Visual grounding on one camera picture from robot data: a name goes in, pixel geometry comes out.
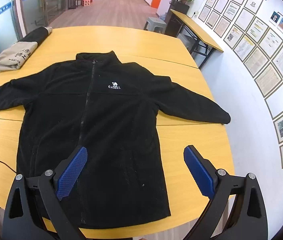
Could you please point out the grey plastic stool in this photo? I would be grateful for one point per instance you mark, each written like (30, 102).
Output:
(155, 23)

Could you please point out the group of framed wall notices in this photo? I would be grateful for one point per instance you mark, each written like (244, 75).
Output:
(269, 80)

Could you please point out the glass partition with blue stripe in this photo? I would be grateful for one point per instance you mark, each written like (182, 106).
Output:
(4, 12)

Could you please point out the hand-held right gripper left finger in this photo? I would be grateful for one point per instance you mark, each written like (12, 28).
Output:
(72, 170)

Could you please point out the yellow folding side table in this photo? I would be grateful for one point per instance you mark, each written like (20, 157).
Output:
(194, 27)

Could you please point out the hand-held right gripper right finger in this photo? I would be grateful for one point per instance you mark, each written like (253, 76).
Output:
(199, 170)

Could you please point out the black cabinet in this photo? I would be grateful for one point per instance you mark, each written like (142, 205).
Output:
(179, 10)

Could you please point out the black fleece jacket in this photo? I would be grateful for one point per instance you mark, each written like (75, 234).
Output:
(111, 120)

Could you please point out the clear water bottle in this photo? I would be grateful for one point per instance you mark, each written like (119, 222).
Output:
(164, 17)

